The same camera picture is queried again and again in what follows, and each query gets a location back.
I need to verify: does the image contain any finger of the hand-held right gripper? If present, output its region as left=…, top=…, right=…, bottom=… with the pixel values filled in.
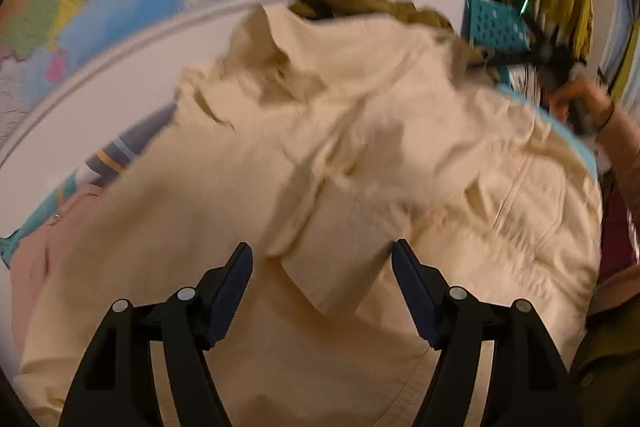
left=467, top=48, right=541, bottom=70

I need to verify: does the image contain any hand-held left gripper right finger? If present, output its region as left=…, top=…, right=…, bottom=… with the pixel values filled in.
left=391, top=238, right=583, bottom=427

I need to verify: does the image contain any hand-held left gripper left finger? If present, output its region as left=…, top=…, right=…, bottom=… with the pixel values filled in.
left=59, top=243, right=254, bottom=427

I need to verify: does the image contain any cream jacket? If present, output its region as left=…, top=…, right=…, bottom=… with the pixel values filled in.
left=19, top=4, right=603, bottom=427

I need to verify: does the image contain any person's right hand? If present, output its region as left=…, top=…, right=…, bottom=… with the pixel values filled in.
left=547, top=76, right=617, bottom=138

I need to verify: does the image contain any teal perforated basket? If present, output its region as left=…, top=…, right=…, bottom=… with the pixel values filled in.
left=460, top=0, right=532, bottom=50

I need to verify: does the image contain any olive green garment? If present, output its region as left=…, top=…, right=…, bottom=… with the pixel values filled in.
left=289, top=0, right=456, bottom=30

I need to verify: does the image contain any grey striped cloth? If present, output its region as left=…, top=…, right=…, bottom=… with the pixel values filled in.
left=82, top=102, right=178, bottom=188

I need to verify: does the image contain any pink cloth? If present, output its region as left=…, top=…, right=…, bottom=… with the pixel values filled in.
left=9, top=183, right=106, bottom=388

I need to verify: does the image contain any person's olive clothing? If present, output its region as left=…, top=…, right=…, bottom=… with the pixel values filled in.
left=570, top=264, right=640, bottom=427

